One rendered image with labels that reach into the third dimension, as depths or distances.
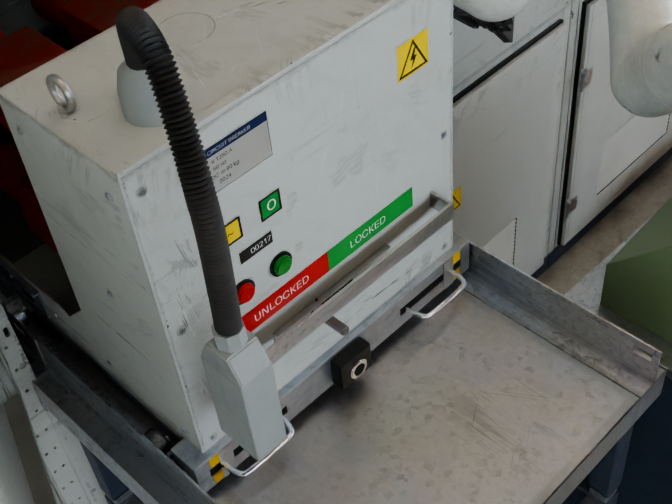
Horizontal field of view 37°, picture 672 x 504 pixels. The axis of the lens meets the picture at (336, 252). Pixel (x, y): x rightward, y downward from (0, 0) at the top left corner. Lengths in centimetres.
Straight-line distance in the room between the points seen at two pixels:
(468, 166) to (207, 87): 113
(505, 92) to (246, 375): 118
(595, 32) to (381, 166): 116
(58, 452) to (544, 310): 80
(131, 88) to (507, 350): 72
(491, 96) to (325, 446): 94
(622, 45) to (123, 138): 91
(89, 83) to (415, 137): 43
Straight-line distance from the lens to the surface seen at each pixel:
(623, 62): 167
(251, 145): 108
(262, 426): 116
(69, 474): 175
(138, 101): 101
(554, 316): 151
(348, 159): 122
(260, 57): 110
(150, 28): 93
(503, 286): 155
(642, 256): 157
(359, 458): 138
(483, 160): 217
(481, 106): 207
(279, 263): 120
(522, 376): 146
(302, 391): 138
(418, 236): 134
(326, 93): 113
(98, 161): 101
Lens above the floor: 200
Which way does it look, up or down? 45 degrees down
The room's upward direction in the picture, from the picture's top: 7 degrees counter-clockwise
